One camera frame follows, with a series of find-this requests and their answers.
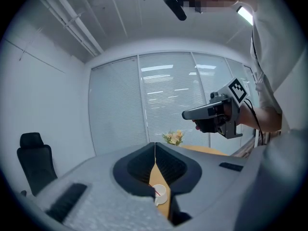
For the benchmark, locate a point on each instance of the white cup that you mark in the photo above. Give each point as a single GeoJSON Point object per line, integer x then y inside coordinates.
{"type": "Point", "coordinates": [162, 197]}

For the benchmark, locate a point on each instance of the black office chair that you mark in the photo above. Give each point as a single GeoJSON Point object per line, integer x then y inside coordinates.
{"type": "Point", "coordinates": [36, 160]}

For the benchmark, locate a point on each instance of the person's right forearm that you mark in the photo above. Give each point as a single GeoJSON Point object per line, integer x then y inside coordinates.
{"type": "Point", "coordinates": [262, 119]}

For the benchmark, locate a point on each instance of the flower bouquet in white vase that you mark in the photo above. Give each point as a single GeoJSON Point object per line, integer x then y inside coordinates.
{"type": "Point", "coordinates": [173, 136]}

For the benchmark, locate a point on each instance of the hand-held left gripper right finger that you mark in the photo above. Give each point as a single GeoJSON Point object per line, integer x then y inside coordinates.
{"type": "Point", "coordinates": [175, 172]}

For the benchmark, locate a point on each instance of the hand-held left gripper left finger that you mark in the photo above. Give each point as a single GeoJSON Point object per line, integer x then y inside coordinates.
{"type": "Point", "coordinates": [134, 172]}

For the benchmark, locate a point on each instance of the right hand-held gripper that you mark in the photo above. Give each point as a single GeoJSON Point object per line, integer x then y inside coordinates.
{"type": "Point", "coordinates": [237, 90]}

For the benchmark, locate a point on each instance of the black head-mounted camera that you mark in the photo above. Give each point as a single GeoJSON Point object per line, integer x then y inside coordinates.
{"type": "Point", "coordinates": [175, 6]}

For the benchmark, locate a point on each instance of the person's white shirt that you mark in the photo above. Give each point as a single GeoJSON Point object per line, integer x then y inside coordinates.
{"type": "Point", "coordinates": [276, 44]}

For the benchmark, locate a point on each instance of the white ceiling pipe run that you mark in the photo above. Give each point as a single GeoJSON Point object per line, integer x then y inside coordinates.
{"type": "Point", "coordinates": [79, 30]}

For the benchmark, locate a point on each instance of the glass partition with blinds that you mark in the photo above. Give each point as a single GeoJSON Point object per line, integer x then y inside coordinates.
{"type": "Point", "coordinates": [168, 93]}

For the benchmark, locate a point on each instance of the person's right hand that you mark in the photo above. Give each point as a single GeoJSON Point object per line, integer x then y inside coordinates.
{"type": "Point", "coordinates": [227, 114]}

